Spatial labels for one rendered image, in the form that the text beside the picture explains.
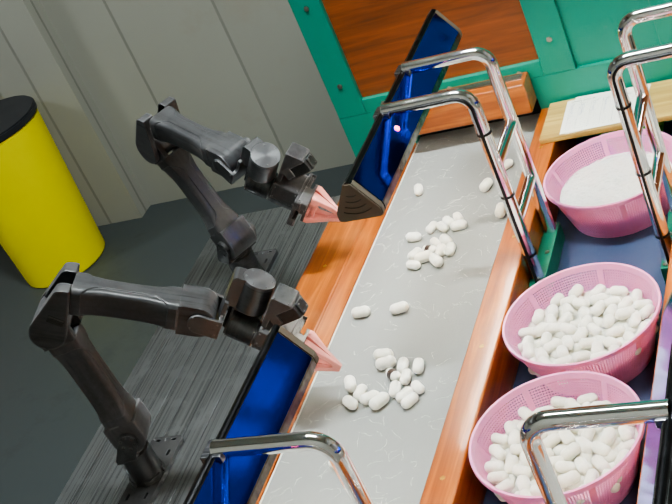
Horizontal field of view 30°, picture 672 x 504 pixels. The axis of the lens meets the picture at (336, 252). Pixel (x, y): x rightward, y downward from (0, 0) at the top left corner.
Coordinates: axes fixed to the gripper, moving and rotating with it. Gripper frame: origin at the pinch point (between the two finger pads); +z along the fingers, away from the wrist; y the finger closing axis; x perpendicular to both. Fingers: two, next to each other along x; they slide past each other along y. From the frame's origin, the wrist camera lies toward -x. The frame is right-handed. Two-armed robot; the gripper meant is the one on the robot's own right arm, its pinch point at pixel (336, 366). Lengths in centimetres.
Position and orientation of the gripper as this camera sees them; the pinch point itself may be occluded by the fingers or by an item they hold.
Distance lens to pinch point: 212.9
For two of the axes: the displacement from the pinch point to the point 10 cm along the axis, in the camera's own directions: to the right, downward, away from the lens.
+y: 2.8, -5.9, 7.5
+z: 9.2, 4.0, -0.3
